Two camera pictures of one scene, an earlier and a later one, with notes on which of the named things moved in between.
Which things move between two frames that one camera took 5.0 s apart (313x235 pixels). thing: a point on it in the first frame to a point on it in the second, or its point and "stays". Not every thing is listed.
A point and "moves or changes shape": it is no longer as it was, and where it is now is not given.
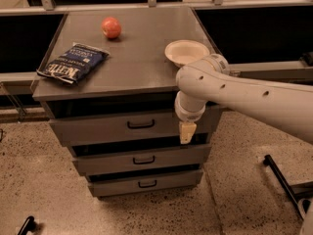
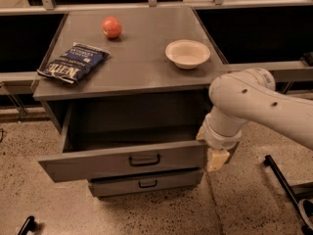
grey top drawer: [96, 121] moves or changes shape
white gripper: [190, 114] to [220, 140]
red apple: [111, 27] stays
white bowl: [182, 52] stays
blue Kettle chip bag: [74, 65] stays
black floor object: [29, 225] stays
